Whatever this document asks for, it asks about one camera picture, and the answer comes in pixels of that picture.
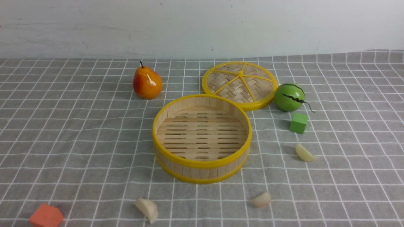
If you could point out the pinkish white toy dumpling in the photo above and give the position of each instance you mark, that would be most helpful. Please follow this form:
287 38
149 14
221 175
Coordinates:
261 200

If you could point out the pale yellow toy dumpling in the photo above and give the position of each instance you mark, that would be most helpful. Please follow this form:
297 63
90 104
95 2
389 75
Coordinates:
304 154

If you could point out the cream white toy dumpling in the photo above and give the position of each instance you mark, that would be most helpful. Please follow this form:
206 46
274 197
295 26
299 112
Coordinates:
148 208

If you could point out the yellow rimmed bamboo steamer tray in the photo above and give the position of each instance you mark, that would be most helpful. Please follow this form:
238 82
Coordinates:
201 139

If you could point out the yellow bamboo steamer lid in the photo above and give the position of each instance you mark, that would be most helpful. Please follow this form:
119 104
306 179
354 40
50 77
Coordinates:
248 85

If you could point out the orange red toy pear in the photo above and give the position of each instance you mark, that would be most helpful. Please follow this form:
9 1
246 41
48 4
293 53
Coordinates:
147 84

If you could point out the green toy watermelon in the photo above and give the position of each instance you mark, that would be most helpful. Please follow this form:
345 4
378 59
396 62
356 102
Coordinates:
289 97

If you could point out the green cube block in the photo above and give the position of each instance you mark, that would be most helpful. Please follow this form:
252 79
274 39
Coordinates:
298 123

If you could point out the grey checkered tablecloth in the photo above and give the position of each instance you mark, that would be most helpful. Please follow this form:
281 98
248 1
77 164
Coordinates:
75 136

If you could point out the orange cube block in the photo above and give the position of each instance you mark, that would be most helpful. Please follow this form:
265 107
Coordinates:
46 216

